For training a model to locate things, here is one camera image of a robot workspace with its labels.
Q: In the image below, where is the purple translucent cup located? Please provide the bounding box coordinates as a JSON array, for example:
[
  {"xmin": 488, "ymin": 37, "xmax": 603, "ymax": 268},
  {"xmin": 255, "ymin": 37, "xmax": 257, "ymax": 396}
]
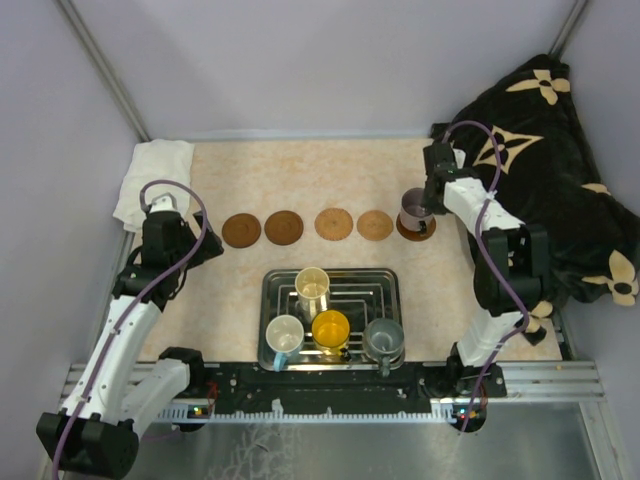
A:
[{"xmin": 399, "ymin": 187, "xmax": 434, "ymax": 237}]

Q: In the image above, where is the dark wooden coaster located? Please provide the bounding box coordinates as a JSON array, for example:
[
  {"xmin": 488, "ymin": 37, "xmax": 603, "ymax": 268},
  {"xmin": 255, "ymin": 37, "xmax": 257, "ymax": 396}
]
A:
[
  {"xmin": 264, "ymin": 210, "xmax": 304, "ymax": 246},
  {"xmin": 395, "ymin": 216, "xmax": 437, "ymax": 242},
  {"xmin": 222, "ymin": 213, "xmax": 262, "ymax": 249}
]

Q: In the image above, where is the woven rattan coaster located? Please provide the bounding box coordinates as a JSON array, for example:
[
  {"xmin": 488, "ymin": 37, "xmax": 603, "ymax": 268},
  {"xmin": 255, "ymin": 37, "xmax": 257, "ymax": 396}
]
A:
[
  {"xmin": 356, "ymin": 210, "xmax": 394, "ymax": 241},
  {"xmin": 314, "ymin": 208, "xmax": 353, "ymax": 241}
]

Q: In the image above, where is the yellow cup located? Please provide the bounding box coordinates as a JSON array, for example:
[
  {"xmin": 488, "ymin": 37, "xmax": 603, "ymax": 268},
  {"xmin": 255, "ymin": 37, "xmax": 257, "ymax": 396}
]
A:
[{"xmin": 311, "ymin": 310, "xmax": 351, "ymax": 355}]

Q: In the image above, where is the grey mug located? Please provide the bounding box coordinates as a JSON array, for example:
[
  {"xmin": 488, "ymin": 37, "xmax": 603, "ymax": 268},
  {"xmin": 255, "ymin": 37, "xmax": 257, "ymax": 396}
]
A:
[{"xmin": 362, "ymin": 318, "xmax": 404, "ymax": 378}]

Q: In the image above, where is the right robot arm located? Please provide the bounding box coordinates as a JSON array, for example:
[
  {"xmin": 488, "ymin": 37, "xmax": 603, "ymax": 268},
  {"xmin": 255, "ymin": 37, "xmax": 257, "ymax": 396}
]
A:
[{"xmin": 422, "ymin": 143, "xmax": 550, "ymax": 397}]

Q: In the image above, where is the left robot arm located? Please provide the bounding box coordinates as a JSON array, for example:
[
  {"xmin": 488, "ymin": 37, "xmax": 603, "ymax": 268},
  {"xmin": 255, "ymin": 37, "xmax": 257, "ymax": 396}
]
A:
[{"xmin": 36, "ymin": 207, "xmax": 224, "ymax": 479}]

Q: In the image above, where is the cream tall cup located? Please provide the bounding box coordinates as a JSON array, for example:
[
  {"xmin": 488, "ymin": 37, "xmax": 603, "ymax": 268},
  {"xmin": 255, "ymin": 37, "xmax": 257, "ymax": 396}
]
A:
[{"xmin": 294, "ymin": 267, "xmax": 330, "ymax": 324}]

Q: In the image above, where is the white folded cloth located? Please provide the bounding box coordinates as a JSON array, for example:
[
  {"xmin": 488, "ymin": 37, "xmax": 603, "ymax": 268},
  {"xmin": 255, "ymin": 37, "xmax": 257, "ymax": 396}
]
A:
[{"xmin": 113, "ymin": 139, "xmax": 195, "ymax": 233}]

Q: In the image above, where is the black floral blanket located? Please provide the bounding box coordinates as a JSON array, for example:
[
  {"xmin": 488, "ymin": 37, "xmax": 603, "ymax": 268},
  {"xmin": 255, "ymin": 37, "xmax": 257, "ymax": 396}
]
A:
[{"xmin": 430, "ymin": 53, "xmax": 640, "ymax": 346}]

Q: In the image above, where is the metal tray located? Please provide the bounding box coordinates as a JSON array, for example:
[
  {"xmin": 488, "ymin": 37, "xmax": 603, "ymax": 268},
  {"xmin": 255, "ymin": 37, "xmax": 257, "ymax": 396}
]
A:
[{"xmin": 257, "ymin": 268, "xmax": 402, "ymax": 372}]

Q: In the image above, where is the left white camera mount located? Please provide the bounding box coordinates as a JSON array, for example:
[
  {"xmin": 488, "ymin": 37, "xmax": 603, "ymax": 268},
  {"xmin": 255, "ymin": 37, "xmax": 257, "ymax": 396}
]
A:
[{"xmin": 143, "ymin": 192, "xmax": 178, "ymax": 214}]

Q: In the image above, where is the white mug blue handle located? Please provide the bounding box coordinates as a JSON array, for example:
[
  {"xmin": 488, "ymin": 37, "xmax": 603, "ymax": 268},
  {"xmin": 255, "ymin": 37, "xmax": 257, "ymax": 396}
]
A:
[{"xmin": 265, "ymin": 315, "xmax": 305, "ymax": 372}]

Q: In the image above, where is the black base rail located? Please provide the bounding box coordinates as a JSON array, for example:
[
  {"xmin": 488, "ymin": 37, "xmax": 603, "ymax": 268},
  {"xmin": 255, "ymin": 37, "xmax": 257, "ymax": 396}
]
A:
[{"xmin": 177, "ymin": 362, "xmax": 506, "ymax": 415}]

